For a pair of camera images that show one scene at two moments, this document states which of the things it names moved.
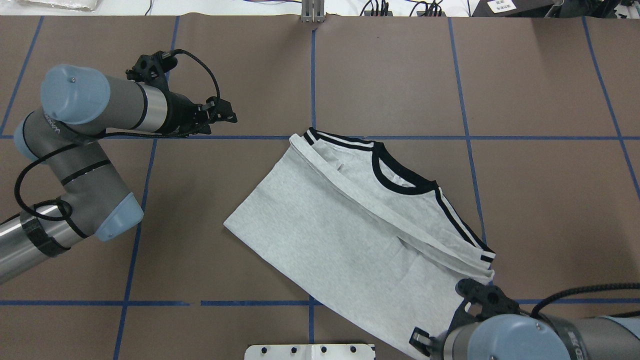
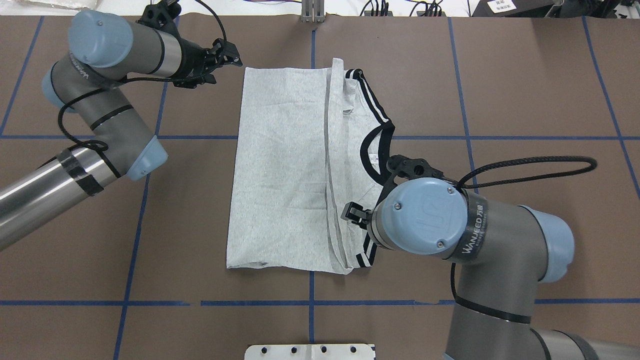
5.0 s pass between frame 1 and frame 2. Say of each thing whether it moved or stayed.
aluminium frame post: stayed
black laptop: stayed
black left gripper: moved
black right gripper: moved
